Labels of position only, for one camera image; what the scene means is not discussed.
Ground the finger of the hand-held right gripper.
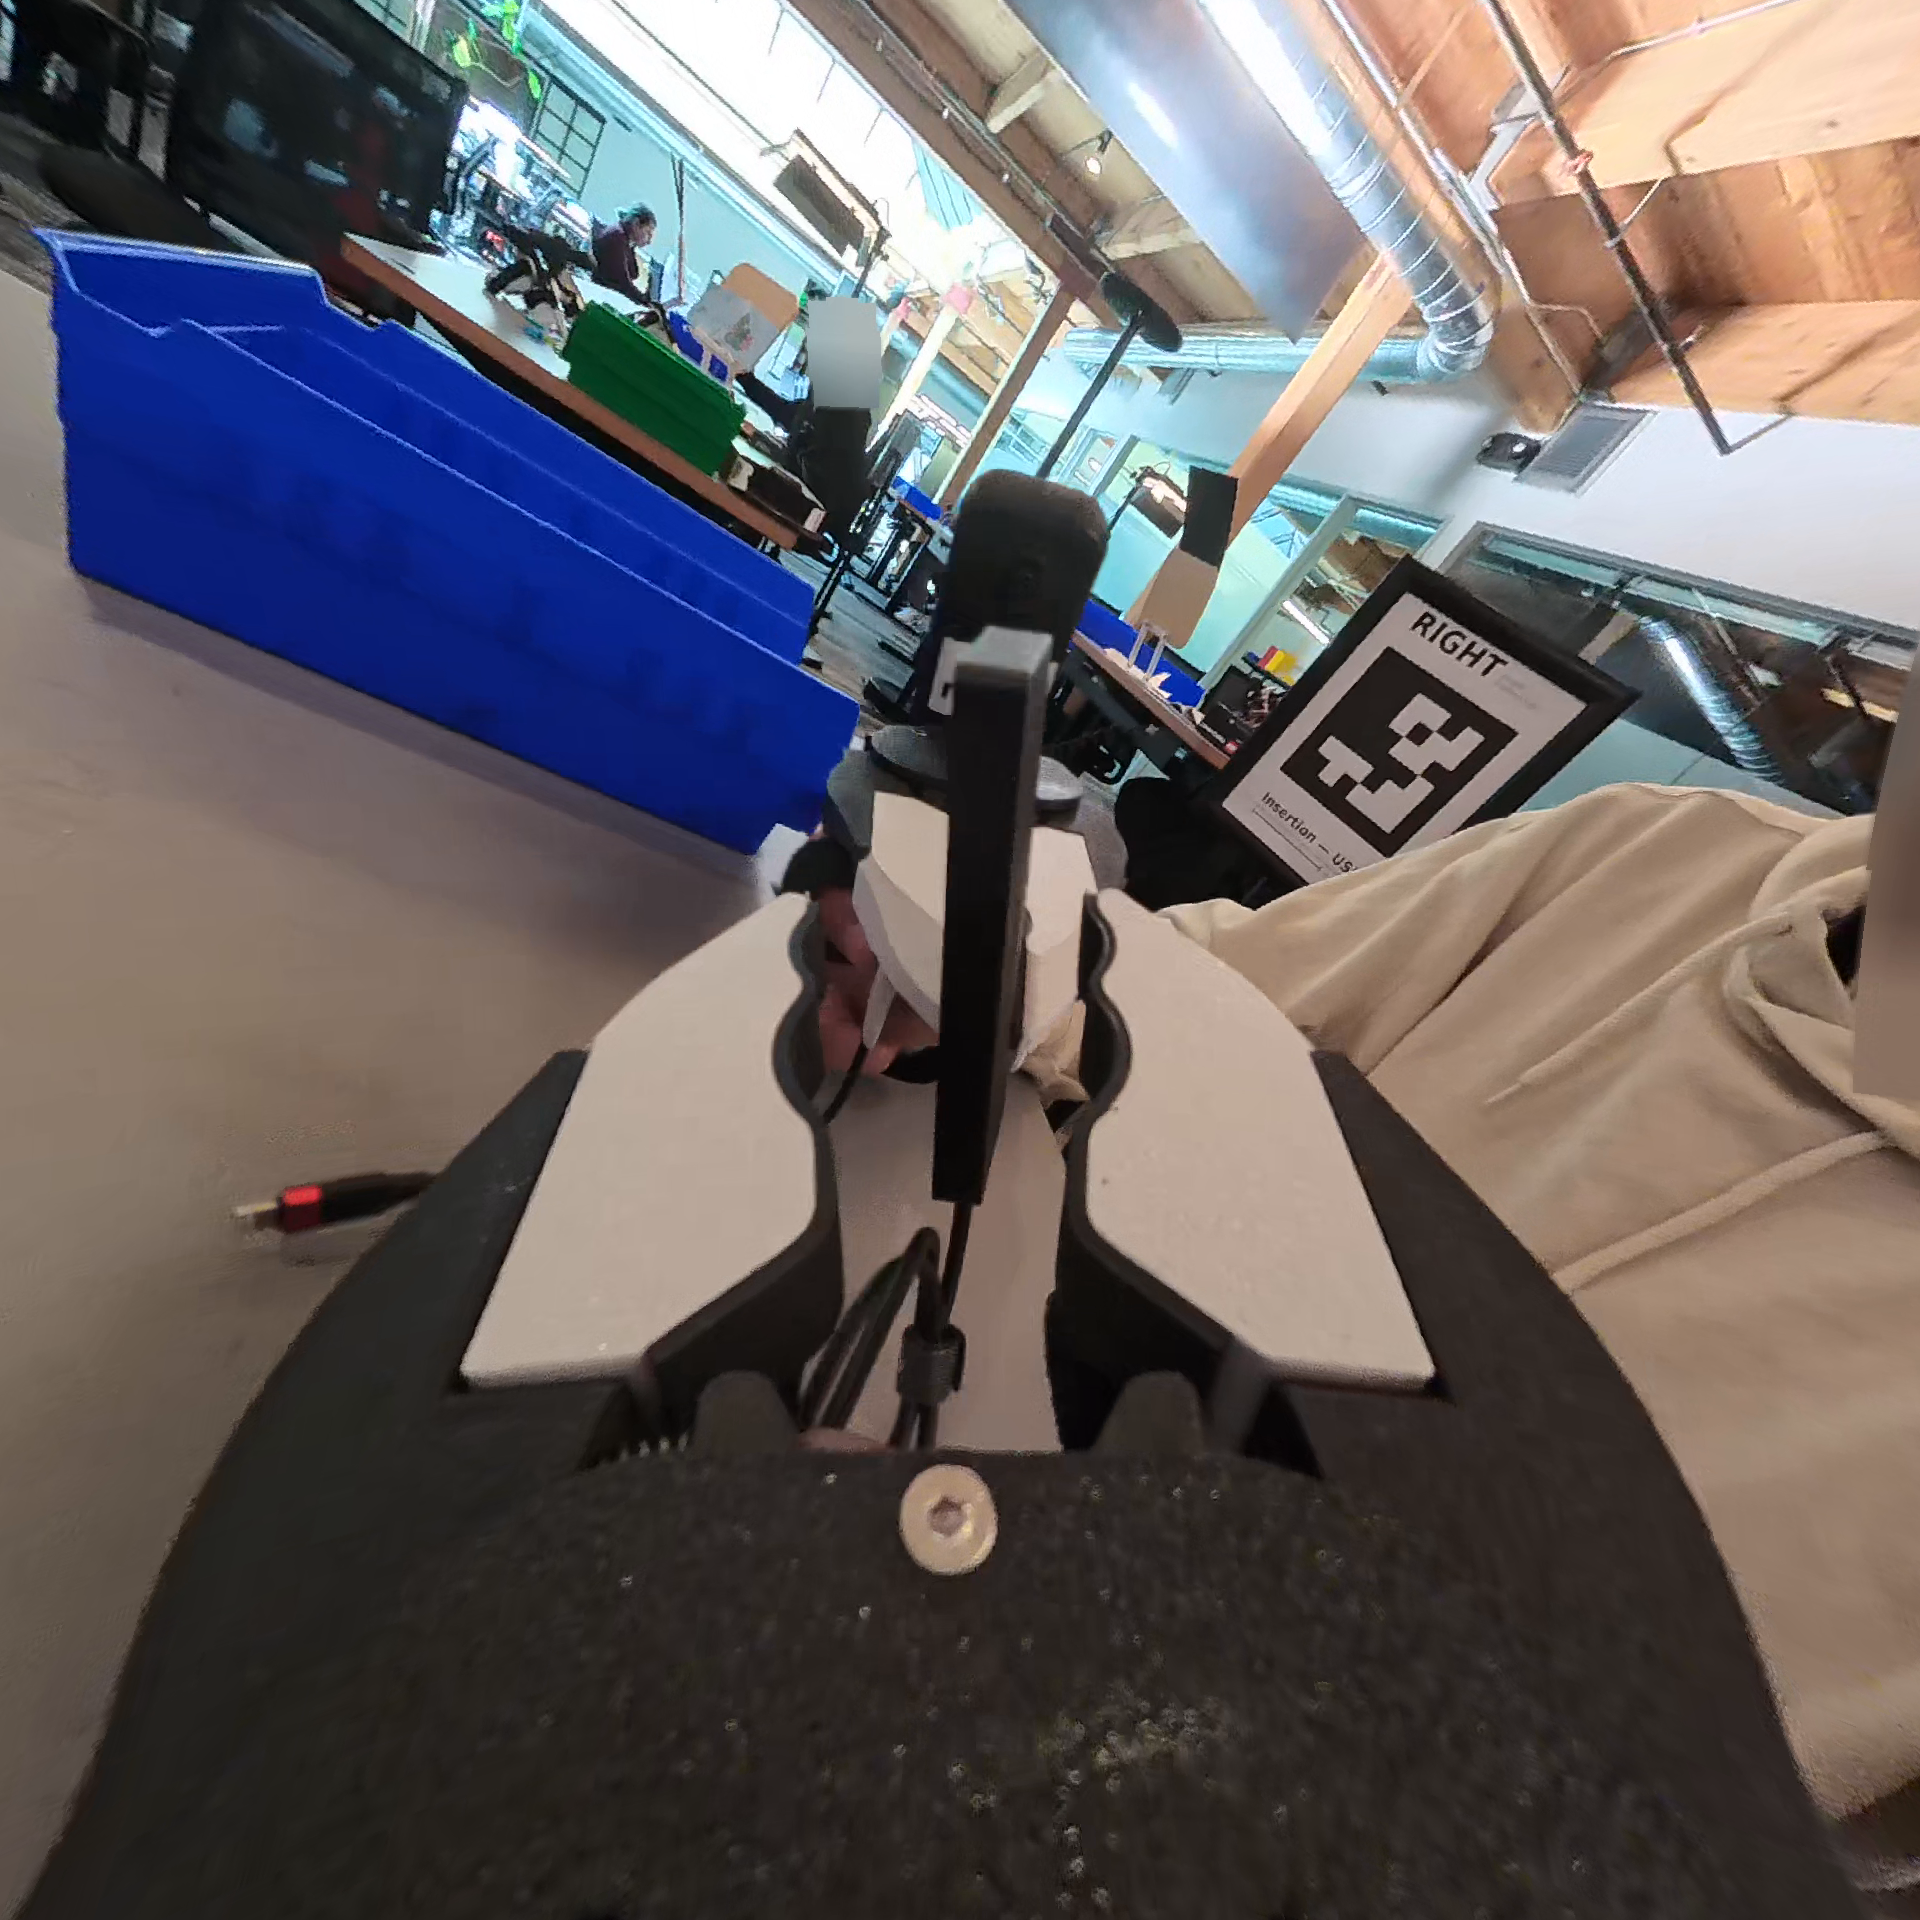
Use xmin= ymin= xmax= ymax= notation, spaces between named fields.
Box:
xmin=1024 ymin=825 xmax=1101 ymax=1074
xmin=853 ymin=792 xmax=952 ymax=1059

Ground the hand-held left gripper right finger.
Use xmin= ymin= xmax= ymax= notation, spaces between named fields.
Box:
xmin=1050 ymin=884 xmax=1443 ymax=1454

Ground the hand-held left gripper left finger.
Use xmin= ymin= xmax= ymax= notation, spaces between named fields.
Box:
xmin=457 ymin=897 xmax=845 ymax=1403

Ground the black USB hub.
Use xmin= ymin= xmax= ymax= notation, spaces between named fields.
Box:
xmin=803 ymin=626 xmax=1058 ymax=1449

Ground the red plug USB cable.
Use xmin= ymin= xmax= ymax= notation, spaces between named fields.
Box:
xmin=232 ymin=1174 xmax=442 ymax=1242

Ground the blue plastic bin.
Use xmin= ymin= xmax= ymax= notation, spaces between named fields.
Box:
xmin=33 ymin=230 xmax=859 ymax=858

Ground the person's right hand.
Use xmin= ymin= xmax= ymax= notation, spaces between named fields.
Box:
xmin=817 ymin=897 xmax=939 ymax=1082

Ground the black floor lamp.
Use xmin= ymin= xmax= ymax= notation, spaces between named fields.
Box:
xmin=1036 ymin=271 xmax=1186 ymax=497

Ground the framed marker sign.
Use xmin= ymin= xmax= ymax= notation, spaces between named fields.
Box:
xmin=1211 ymin=556 xmax=1642 ymax=903

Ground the green plastic bin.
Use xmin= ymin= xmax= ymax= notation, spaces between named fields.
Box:
xmin=563 ymin=300 xmax=747 ymax=473

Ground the person's cream hoodie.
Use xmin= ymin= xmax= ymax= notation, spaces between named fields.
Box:
xmin=1319 ymin=780 xmax=1920 ymax=1825

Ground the wooden office desk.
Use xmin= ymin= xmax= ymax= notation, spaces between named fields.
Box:
xmin=337 ymin=232 xmax=828 ymax=550

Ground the black monitor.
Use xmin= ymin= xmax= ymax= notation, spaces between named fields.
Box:
xmin=164 ymin=0 xmax=467 ymax=250

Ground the silver ventilation duct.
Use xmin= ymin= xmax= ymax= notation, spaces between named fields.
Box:
xmin=1009 ymin=0 xmax=1505 ymax=395

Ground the wall air vent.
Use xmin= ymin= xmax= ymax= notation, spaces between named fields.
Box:
xmin=1515 ymin=406 xmax=1653 ymax=490

